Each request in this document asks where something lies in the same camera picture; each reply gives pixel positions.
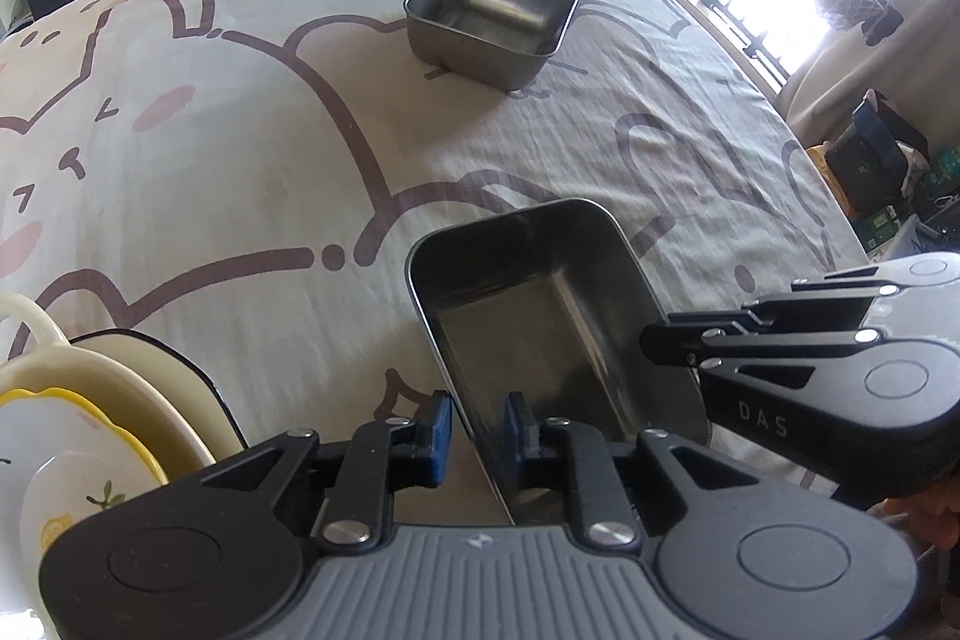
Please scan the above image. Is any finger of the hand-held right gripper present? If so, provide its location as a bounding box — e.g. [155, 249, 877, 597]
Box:
[640, 314, 882, 386]
[741, 269, 903, 328]

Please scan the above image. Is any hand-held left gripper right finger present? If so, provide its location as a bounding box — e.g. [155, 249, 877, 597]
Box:
[504, 391, 758, 547]

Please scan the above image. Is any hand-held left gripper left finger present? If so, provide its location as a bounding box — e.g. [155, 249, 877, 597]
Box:
[169, 389, 455, 551]

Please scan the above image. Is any rectangular steel container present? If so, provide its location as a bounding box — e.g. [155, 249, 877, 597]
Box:
[405, 197, 713, 528]

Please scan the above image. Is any white square plate dark rim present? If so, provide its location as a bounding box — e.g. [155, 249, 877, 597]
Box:
[71, 329, 252, 461]

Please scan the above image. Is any cream bowl with handles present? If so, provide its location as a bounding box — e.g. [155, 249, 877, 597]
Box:
[0, 291, 218, 487]

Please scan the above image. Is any floral bowl yellow rim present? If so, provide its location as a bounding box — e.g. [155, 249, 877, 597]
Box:
[0, 386, 170, 640]

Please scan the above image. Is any square steel container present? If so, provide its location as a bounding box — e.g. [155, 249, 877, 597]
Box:
[403, 0, 580, 92]

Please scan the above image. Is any person's right hand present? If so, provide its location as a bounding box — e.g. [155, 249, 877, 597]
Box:
[882, 471, 960, 555]

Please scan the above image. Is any black bag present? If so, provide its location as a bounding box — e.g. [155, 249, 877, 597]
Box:
[825, 92, 935, 217]

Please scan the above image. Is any beige curtain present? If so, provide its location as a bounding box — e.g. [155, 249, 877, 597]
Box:
[780, 0, 960, 150]

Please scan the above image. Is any black window railing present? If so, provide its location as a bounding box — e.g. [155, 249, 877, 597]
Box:
[660, 0, 796, 86]

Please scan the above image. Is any bear printed tablecloth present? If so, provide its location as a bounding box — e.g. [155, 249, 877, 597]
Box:
[0, 0, 875, 536]

